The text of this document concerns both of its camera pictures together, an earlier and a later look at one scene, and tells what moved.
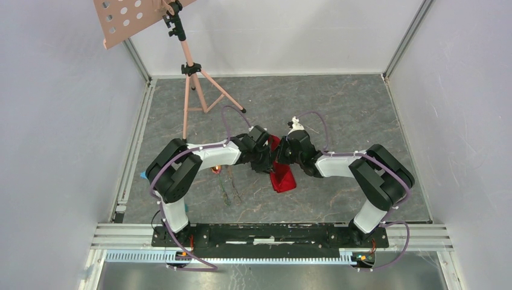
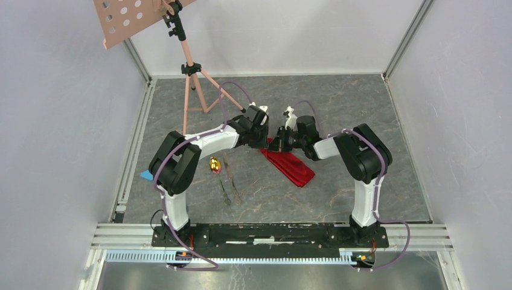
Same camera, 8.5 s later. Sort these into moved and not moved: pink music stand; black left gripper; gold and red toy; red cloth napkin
Moved: black left gripper; red cloth napkin
Not moved: gold and red toy; pink music stand
